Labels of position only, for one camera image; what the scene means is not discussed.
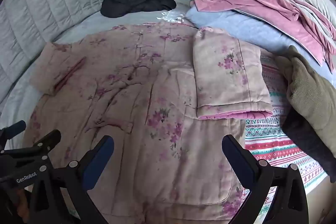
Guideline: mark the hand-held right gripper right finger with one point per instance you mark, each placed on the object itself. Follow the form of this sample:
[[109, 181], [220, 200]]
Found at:
[[236, 158]]

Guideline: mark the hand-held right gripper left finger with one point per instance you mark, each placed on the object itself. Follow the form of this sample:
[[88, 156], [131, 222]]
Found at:
[[101, 158]]

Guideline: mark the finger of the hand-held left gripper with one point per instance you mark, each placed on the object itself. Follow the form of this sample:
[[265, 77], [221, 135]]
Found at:
[[15, 128], [42, 145]]

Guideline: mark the pink floral padded jacket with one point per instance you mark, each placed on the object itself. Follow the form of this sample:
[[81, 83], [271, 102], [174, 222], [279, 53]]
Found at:
[[157, 98]]

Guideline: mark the red green patterned blanket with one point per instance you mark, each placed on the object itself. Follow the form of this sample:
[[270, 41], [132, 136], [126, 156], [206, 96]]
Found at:
[[267, 140]]

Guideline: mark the olive green cloth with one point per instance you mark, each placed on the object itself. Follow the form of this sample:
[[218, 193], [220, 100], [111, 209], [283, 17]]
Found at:
[[309, 92]]

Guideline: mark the grey quilted headboard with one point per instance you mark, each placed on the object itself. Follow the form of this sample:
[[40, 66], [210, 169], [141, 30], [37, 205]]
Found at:
[[39, 3]]

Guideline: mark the light blue blanket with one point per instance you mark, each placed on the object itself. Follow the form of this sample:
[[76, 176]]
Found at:
[[236, 27]]

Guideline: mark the white tasselled cloth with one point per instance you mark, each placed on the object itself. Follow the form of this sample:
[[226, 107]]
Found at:
[[173, 16]]

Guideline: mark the black garment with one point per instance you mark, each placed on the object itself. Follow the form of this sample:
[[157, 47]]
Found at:
[[131, 2]]

